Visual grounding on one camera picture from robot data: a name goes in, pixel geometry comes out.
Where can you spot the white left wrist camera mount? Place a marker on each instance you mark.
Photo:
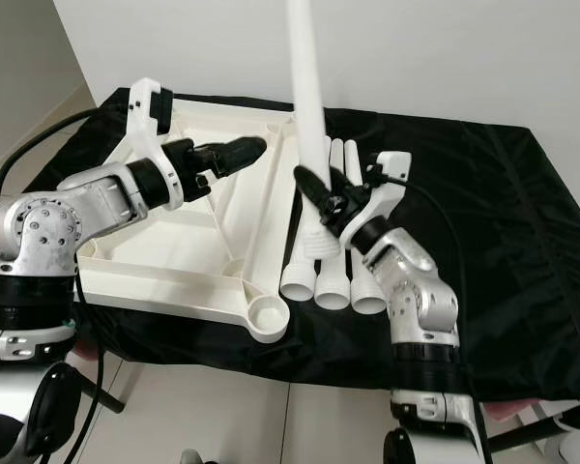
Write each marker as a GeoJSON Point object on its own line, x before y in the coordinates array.
{"type": "Point", "coordinates": [143, 106]}

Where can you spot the white plastic table leg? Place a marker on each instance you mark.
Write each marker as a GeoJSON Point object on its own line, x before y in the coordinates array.
{"type": "Point", "coordinates": [297, 282]}
{"type": "Point", "coordinates": [333, 290]}
{"type": "Point", "coordinates": [367, 295]}
{"type": "Point", "coordinates": [304, 97]}

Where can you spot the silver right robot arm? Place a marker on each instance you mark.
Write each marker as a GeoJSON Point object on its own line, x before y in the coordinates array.
{"type": "Point", "coordinates": [420, 290]}

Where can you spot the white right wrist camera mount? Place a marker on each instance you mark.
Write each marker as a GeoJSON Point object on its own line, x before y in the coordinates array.
{"type": "Point", "coordinates": [387, 193]}

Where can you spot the white plastic children table top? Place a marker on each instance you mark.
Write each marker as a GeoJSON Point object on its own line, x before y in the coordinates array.
{"type": "Point", "coordinates": [184, 251]}

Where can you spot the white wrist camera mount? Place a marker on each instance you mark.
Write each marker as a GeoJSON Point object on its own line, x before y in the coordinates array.
{"type": "Point", "coordinates": [143, 106]}
{"type": "Point", "coordinates": [387, 193]}

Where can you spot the black metal pole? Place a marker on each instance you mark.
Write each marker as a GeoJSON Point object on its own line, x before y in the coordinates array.
{"type": "Point", "coordinates": [536, 433]}

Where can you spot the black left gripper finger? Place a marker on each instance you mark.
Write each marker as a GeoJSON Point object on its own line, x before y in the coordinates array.
{"type": "Point", "coordinates": [242, 150]}
{"type": "Point", "coordinates": [234, 169]}

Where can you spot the black cloth table cover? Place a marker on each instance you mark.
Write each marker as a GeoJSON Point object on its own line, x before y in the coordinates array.
{"type": "Point", "coordinates": [503, 242]}

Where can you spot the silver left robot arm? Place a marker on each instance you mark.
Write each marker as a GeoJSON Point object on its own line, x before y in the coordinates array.
{"type": "Point", "coordinates": [58, 227]}

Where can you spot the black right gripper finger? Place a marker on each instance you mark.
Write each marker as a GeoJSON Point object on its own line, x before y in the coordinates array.
{"type": "Point", "coordinates": [316, 188]}

